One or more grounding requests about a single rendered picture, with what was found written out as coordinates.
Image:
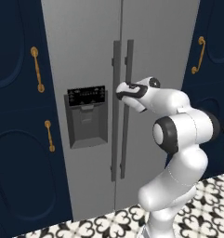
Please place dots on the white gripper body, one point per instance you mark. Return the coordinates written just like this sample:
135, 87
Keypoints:
134, 103

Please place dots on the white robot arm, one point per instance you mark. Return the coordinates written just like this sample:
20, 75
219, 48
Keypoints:
184, 133

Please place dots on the plain grey fridge door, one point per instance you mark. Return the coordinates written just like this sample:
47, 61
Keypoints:
160, 43

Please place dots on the grey fridge door with dispenser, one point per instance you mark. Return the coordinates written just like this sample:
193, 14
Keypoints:
82, 55

